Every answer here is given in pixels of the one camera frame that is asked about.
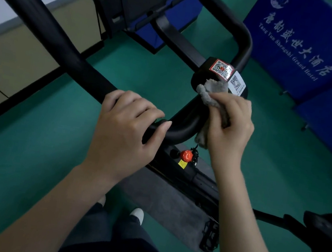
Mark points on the person's right hand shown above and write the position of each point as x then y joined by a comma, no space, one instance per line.
234,134

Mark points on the person's left hand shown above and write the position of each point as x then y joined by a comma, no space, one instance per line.
117,142

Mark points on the person's left thumb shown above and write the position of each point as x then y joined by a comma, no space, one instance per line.
159,131

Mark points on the person's right thumb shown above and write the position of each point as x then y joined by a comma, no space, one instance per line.
216,116

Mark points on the person's left little finger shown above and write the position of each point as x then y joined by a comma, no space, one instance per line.
111,98

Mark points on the person's left middle finger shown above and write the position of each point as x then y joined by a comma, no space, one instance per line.
144,106

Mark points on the grey cleaning cloth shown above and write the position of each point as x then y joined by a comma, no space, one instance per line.
210,87

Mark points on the person's right forearm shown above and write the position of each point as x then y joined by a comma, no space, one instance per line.
241,227

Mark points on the person's left forearm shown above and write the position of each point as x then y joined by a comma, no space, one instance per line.
50,206

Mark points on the red resistance knob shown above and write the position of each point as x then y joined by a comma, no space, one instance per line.
185,155

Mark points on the white code sticker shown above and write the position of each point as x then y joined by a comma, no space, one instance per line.
237,82

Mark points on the yellow warning label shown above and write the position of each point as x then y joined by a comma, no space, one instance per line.
182,164

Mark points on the red code sticker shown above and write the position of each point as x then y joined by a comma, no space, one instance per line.
221,68

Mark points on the grey floor mat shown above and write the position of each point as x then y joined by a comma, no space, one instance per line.
167,204

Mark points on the person's white shoe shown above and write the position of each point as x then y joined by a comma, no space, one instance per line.
136,215
102,200

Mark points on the black bike pedal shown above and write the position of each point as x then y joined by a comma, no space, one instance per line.
209,238

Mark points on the large blue barrier banner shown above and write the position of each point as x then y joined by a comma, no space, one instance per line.
305,36

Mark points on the person's dark trousers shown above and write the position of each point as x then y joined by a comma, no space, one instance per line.
118,247

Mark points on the black exercise bike frame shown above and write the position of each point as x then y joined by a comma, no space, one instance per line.
189,180

